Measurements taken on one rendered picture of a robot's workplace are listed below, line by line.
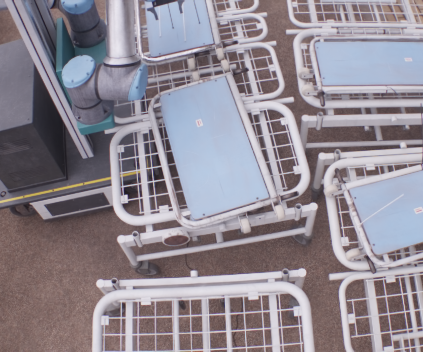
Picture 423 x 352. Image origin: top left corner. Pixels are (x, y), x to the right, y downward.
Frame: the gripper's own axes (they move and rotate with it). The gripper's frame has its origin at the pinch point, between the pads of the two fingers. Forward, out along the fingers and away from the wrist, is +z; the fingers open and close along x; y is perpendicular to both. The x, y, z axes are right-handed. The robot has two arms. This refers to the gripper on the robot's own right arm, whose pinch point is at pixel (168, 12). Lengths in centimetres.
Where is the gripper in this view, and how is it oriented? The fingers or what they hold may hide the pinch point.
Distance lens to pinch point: 282.0
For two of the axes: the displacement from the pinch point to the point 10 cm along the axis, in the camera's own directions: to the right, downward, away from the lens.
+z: 1.4, 4.8, 8.6
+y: 2.1, 8.4, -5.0
